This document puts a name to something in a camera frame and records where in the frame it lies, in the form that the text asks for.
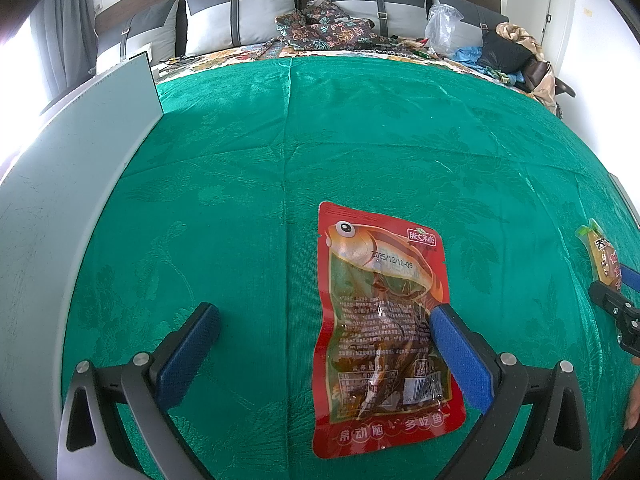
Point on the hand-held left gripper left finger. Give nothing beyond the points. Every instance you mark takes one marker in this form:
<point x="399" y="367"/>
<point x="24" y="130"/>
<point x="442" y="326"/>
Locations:
<point x="190" y="350"/>

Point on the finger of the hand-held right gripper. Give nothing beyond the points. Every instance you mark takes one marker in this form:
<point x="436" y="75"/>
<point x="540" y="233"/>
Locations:
<point x="631" y="279"/>
<point x="622" y="315"/>

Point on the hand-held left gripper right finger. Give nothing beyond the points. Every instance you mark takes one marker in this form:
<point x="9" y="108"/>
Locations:
<point x="460" y="355"/>

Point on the green and brown snack packet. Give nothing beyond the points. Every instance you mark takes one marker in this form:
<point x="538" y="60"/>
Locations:
<point x="602" y="255"/>

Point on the red fish snack packet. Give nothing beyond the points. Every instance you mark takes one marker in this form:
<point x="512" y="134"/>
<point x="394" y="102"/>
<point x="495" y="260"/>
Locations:
<point x="380" y="340"/>

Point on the person's right hand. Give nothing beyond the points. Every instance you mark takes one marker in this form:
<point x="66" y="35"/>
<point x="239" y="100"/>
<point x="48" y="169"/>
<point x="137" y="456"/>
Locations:
<point x="635" y="400"/>

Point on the dark grey slab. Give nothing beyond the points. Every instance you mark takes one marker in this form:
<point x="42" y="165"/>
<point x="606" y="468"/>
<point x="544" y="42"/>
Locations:
<point x="625" y="197"/>

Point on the red clothing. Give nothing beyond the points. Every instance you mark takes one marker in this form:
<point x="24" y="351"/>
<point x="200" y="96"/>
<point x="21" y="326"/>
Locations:
<point x="625" y="460"/>

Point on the grey board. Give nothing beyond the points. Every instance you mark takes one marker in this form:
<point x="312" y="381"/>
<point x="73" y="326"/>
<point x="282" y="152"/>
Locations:
<point x="60" y="210"/>

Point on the dark chair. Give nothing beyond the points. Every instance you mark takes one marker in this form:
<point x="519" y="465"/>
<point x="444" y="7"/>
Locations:
<point x="562" y="87"/>

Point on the green blanket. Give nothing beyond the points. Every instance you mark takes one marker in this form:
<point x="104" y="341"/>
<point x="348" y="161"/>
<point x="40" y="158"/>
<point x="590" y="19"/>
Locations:
<point x="350" y="150"/>

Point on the beige cloth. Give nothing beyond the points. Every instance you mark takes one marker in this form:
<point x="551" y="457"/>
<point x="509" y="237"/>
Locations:
<point x="522" y="37"/>

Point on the blue cloth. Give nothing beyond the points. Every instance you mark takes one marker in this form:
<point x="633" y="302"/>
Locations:
<point x="467" y="55"/>

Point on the floral bed sheet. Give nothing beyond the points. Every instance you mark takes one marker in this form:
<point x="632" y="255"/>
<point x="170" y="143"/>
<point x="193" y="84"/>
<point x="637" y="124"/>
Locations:
<point x="225" y="57"/>

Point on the grey and white pillow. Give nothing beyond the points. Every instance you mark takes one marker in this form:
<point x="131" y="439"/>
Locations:
<point x="475" y="15"/>
<point x="350" y="0"/>
<point x="215" y="15"/>
<point x="145" y="35"/>

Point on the clear plastic bag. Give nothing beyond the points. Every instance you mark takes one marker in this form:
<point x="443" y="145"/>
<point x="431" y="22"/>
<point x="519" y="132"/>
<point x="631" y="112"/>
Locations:
<point x="442" y="30"/>

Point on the grey curtain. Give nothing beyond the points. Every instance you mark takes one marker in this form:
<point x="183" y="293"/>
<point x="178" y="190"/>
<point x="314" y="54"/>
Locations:
<point x="65" y="35"/>

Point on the dark patterned crumpled cloth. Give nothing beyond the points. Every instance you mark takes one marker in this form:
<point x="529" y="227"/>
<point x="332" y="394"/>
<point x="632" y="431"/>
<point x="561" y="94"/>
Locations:
<point x="325" y="30"/>

